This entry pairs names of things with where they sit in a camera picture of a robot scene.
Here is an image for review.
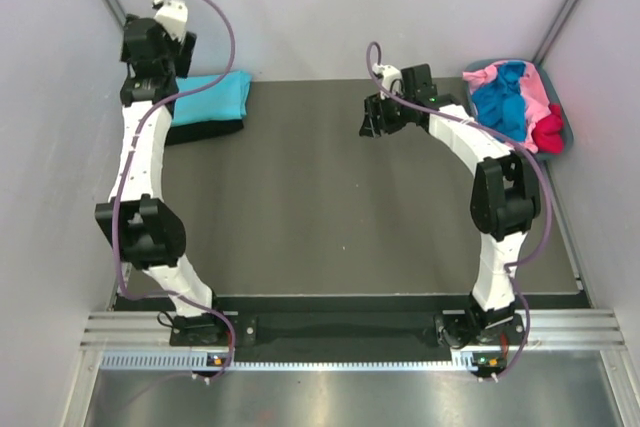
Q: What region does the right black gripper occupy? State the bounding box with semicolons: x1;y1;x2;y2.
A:
358;89;414;140

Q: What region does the folded black t shirt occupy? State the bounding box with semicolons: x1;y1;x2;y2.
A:
165;120;244;146

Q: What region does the blue laundry basket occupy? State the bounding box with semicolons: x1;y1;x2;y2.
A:
463;58;573;163

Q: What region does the purple cable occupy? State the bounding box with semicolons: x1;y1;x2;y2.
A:
110;0;238;381
365;41;554;381

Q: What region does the dark blue t shirt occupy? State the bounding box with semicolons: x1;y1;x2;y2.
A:
471;61;527;142

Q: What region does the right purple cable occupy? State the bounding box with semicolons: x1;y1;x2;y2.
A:
365;41;554;381

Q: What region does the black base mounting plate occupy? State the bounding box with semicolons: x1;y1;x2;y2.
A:
168;310;531;362

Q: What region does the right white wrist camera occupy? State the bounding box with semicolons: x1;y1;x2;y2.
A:
372;63;403;95

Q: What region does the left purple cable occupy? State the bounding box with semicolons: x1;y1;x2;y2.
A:
110;0;238;381

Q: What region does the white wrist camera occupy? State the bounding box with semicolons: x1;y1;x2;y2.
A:
372;63;403;95
151;0;189;43

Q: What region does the magenta t shirt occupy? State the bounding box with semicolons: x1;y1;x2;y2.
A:
532;104;565;155

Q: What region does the light blue t shirt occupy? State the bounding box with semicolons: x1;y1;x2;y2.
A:
172;71;252;127

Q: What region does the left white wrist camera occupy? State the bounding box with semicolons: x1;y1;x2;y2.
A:
151;0;189;43

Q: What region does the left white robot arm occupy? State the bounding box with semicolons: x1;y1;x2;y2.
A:
94;15;227;346

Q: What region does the right corner aluminium post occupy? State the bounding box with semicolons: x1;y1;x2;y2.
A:
529;0;614;67

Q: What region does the slotted cable duct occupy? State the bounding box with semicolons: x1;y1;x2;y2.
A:
100;351;504;374

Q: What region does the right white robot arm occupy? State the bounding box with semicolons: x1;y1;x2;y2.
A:
359;63;541;349

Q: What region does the pink t shirt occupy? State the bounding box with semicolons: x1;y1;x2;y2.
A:
462;59;550;154

